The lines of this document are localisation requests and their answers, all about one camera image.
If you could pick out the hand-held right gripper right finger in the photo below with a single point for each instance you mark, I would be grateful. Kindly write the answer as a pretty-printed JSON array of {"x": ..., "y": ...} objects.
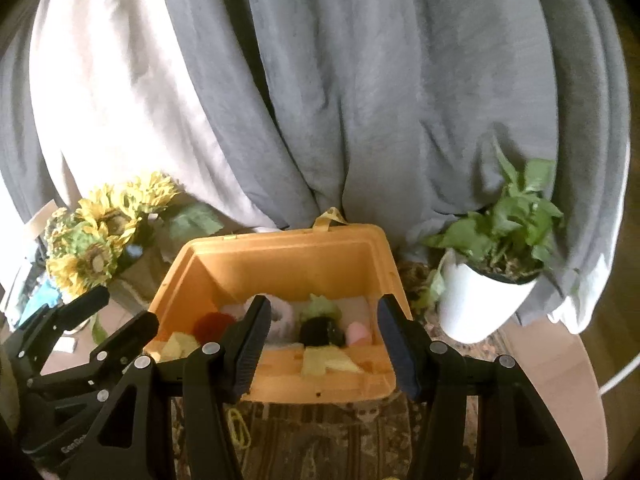
[{"x": 397, "y": 350}]

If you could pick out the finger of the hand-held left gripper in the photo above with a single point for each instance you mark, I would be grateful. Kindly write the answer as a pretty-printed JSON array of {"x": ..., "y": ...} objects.
[
  {"x": 127, "y": 335},
  {"x": 75, "y": 307}
]

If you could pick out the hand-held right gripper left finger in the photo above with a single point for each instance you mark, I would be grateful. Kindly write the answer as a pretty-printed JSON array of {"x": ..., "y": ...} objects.
[{"x": 250, "y": 345}]

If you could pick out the pink plush toy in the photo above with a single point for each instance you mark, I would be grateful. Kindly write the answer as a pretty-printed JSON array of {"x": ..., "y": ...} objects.
[{"x": 360, "y": 334}]

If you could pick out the red strawberry plush toy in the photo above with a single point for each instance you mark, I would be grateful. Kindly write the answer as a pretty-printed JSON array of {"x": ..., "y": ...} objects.
[{"x": 212, "y": 325}]

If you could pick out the light purple plush toy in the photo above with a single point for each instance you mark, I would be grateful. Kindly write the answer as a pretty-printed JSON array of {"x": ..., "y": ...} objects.
[{"x": 286, "y": 315}]

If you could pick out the black and green plush toy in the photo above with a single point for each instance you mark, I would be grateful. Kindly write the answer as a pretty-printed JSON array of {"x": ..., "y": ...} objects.
[{"x": 320, "y": 332}]

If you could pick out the orange storage box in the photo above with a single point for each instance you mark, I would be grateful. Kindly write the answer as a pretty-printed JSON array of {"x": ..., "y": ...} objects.
[{"x": 300, "y": 265}]

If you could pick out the blue cloth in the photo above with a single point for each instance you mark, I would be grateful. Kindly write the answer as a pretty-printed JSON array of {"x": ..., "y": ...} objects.
[{"x": 42, "y": 300}]

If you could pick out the grey ribbed vase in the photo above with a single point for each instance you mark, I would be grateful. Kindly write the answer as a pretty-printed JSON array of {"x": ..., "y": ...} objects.
[{"x": 137, "y": 280}]

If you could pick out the sunflower bouquet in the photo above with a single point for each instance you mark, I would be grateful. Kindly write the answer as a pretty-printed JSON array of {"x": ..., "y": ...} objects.
[{"x": 95, "y": 240}]

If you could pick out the white plant pot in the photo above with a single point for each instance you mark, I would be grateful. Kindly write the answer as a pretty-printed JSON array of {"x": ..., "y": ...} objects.
[{"x": 475, "y": 305}]

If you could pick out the patterned brown rug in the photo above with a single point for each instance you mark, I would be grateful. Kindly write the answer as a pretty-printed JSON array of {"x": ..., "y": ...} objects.
[{"x": 325, "y": 440}]

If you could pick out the grey curtain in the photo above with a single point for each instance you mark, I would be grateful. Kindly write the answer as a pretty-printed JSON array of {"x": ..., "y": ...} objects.
[
  {"x": 375, "y": 85},
  {"x": 20, "y": 160}
]

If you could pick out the green potted plant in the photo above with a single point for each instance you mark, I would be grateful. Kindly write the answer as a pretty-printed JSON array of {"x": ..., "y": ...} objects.
[{"x": 505, "y": 220}]

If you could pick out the white sheer curtain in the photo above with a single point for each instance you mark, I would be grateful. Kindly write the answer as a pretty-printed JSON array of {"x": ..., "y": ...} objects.
[{"x": 600, "y": 270}]

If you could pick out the white curved tube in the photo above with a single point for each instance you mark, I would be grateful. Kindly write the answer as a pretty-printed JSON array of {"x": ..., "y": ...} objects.
[{"x": 622, "y": 375}]

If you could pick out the beige curtain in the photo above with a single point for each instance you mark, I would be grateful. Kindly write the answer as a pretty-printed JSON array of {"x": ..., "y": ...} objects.
[{"x": 125, "y": 85}]

